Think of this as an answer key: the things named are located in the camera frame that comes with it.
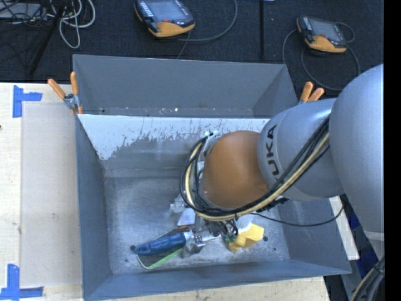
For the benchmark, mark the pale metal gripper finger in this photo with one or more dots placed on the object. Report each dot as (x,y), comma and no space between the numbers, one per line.
(194,249)
(198,239)

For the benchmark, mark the clear plastic packet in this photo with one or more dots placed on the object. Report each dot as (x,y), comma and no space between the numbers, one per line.
(185,215)

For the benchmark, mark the yellow sponge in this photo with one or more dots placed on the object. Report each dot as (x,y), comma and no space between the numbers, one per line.
(249,237)

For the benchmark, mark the grey metal bin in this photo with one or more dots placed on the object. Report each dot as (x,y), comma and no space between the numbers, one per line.
(163,86)

